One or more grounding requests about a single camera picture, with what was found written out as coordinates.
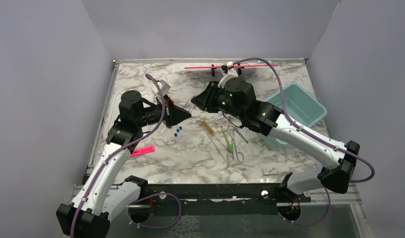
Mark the small green-white tube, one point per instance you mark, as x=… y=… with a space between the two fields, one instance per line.
x=264 y=62

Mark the green handled tool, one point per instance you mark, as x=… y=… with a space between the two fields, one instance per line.
x=228 y=138

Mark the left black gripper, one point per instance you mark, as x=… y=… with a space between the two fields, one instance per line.
x=174 y=114

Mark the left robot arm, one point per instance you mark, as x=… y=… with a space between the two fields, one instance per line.
x=92 y=210

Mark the black wire stand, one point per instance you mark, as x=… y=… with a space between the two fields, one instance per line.
x=238 y=68

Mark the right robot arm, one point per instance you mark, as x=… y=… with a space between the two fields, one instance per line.
x=338 y=160

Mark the small white label box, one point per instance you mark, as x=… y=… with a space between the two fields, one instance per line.
x=269 y=171

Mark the glass stirring rod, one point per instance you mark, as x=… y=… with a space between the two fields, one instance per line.
x=216 y=147

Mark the brown bottle brush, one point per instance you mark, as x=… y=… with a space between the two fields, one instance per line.
x=208 y=128

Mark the teal plastic bin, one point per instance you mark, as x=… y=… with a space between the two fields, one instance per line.
x=300 y=105

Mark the metal scissors forceps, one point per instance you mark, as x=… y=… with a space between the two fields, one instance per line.
x=236 y=154

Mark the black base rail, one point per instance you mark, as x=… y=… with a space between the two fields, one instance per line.
x=216 y=199

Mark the red rod on stand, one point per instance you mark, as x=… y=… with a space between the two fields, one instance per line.
x=202 y=67

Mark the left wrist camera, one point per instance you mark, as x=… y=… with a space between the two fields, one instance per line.
x=164 y=86

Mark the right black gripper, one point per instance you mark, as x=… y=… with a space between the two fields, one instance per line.
x=203 y=100

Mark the white plastic lid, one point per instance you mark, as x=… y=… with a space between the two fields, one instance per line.
x=112 y=112

